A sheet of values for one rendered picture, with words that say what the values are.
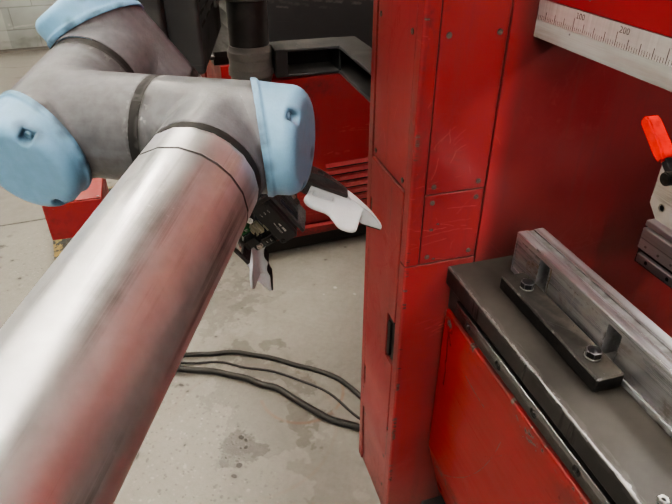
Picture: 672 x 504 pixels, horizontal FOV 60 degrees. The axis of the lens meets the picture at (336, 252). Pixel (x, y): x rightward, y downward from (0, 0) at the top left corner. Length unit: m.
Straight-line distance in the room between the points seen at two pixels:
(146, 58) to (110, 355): 0.31
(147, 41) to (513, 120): 0.81
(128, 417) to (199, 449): 1.81
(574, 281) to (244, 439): 1.29
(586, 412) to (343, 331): 1.53
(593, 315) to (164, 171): 0.89
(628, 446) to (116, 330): 0.85
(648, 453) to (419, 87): 0.67
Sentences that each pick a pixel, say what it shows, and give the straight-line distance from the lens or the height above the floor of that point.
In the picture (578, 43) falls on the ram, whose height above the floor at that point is 1.36.
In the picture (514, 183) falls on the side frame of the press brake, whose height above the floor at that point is 1.05.
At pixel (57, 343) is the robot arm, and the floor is 1.43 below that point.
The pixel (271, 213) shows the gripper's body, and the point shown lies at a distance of 0.54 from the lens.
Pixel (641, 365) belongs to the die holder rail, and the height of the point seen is 0.94.
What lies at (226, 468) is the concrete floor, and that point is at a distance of 2.00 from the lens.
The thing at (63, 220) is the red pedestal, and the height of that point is 0.74.
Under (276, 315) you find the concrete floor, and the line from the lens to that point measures 2.51.
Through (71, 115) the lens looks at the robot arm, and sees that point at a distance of 0.43.
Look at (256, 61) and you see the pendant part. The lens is 1.53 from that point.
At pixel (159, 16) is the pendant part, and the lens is 1.10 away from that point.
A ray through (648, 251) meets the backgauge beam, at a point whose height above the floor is 0.93.
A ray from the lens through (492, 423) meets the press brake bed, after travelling 1.25.
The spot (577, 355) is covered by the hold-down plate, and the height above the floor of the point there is 0.91.
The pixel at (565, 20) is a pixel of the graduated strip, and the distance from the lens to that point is 1.07.
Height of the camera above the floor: 1.58
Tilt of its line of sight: 33 degrees down
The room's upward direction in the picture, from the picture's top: straight up
